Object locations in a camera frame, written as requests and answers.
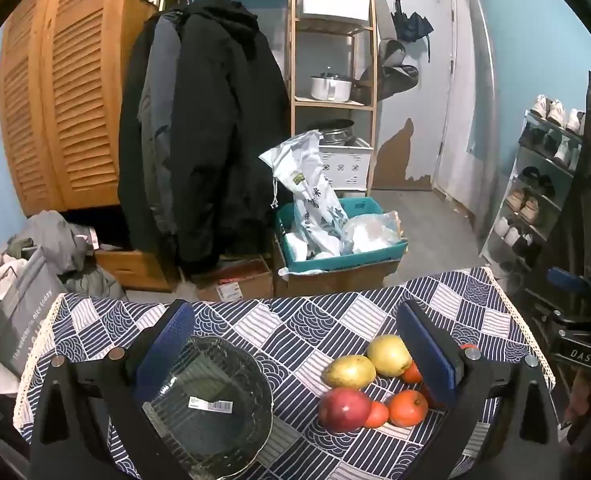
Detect black umbrella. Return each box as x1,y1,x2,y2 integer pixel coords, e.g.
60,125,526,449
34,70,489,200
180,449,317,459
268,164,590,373
393,0,433,63

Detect wooden drawer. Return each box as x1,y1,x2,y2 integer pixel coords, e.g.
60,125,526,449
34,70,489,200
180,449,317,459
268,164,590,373
94,247,176,292

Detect large cardboard box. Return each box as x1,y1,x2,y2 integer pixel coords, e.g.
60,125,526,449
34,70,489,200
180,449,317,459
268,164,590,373
273,240,403,298

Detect grey pipe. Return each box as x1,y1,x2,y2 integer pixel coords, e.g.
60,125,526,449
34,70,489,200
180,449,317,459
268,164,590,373
460,0,499,176

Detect blue white patterned tablecloth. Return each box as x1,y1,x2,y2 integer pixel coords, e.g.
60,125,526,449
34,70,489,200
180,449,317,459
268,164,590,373
13,266,556,480

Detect person's right hand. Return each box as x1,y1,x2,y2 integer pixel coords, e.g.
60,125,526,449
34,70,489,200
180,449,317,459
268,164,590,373
565,367,591,446

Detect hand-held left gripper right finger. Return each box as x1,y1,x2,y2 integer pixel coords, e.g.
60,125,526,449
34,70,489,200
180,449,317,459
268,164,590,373
397,299,561,480

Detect clear plastic bag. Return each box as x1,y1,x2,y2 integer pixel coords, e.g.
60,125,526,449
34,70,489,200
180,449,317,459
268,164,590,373
340,211,406,256

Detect grey clothes pile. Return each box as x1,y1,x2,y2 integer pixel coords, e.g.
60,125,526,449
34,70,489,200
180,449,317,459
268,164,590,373
8,210,126,301

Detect grey jacket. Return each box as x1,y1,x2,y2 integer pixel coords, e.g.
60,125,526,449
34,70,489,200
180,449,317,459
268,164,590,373
138,12,184,231

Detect shoe rack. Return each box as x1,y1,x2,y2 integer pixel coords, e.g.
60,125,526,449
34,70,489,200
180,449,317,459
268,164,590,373
480,110,586,281

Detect small orange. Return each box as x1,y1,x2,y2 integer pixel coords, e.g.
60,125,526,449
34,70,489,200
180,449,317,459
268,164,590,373
363,401,390,429

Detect round metal tin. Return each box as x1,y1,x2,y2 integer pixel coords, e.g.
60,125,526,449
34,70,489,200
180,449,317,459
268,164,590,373
318,119,356,147

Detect white cooking pot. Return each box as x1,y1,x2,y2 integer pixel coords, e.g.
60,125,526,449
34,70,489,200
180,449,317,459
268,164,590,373
309,72,353,102

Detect wooden shelf rack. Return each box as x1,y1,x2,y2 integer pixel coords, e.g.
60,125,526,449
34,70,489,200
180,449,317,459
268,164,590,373
288,0,379,196

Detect white patterned bag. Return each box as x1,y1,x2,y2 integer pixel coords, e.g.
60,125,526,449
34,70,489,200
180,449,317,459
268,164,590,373
259,130,349,260

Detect black coat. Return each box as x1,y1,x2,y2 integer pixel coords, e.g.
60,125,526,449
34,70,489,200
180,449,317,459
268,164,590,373
118,0,301,276

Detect group of assorted shoes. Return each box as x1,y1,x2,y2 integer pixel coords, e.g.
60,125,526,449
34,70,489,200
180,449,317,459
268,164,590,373
493,94,586,266

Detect white plastic basket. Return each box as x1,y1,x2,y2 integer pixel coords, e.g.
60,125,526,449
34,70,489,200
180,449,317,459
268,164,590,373
318,137,375,192

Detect grey hanging bags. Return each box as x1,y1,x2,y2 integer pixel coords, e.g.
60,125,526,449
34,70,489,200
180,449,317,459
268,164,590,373
375,37,419,103

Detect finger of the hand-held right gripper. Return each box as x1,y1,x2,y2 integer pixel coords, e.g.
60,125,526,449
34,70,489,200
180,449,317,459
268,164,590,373
523,287,576,322
547,266,591,293

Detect wooden louvered wardrobe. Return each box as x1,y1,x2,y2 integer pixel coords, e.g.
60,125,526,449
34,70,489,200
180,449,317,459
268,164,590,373
0,0,159,216

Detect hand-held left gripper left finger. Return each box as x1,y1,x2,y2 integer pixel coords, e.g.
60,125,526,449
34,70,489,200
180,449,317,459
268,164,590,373
28,299,196,480

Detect teal plastic crate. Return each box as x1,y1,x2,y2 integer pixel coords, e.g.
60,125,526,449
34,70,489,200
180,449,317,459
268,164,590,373
276,196,409,273

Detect small cardboard box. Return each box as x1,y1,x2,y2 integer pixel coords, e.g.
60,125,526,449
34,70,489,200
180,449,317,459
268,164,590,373
178,255,275,303

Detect grey tote bag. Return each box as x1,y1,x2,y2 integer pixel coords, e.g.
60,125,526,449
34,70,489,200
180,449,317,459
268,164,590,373
0,247,69,378

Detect red apple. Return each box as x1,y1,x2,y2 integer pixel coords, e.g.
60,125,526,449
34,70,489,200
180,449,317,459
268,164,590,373
318,387,373,433

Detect white door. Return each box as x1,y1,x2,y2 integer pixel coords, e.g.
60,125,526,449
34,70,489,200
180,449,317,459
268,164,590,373
423,0,476,211

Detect white storage box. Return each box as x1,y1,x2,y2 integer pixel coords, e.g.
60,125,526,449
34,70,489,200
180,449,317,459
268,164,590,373
298,0,371,23

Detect ribbed glass bowl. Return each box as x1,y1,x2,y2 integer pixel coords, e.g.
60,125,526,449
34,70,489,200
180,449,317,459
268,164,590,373
138,335,275,478

